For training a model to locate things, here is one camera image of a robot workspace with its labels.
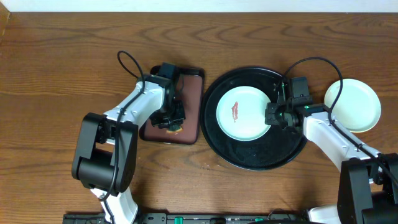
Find green yellow sponge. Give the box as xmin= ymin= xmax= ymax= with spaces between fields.
xmin=166 ymin=125 xmax=183 ymax=134

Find green plate with stain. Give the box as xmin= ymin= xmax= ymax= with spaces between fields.
xmin=332 ymin=78 xmax=381 ymax=133

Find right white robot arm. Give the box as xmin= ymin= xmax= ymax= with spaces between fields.
xmin=265 ymin=103 xmax=397 ymax=224

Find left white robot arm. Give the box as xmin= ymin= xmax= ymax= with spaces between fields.
xmin=72 ymin=75 xmax=185 ymax=223

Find round black tray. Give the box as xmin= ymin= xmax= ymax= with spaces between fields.
xmin=200 ymin=67 xmax=307 ymax=170

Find rectangular black water tray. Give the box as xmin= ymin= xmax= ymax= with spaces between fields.
xmin=139 ymin=68 xmax=205 ymax=145

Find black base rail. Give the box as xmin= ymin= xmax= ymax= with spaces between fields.
xmin=62 ymin=212 xmax=310 ymax=224

